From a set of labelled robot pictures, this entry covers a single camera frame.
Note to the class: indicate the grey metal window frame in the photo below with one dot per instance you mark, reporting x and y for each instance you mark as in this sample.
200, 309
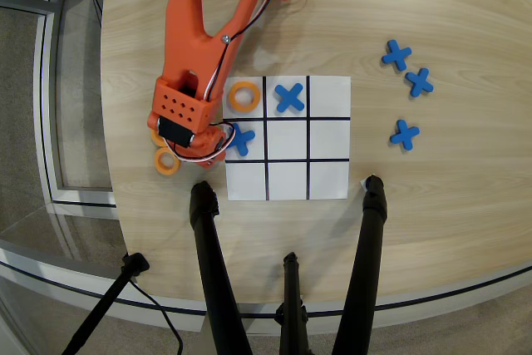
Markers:
41, 80

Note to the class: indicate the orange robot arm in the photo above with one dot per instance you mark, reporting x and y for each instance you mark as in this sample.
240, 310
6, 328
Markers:
187, 39

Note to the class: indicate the small white sticker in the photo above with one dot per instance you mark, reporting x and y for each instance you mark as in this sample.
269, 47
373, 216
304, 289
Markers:
363, 183

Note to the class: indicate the short black tripod leg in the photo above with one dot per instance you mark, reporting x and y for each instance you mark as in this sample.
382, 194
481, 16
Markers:
292, 301

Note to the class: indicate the thin black stand pole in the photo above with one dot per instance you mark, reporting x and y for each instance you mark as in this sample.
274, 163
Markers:
104, 305

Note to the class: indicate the blue foam cross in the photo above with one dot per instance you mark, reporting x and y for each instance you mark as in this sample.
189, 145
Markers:
404, 134
289, 98
419, 82
397, 55
245, 138

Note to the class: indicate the thick black tripod leg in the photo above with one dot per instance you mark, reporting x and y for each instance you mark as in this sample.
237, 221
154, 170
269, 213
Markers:
212, 255
365, 255

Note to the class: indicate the white tic-tac-toe grid paper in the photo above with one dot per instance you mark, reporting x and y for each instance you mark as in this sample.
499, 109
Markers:
328, 180

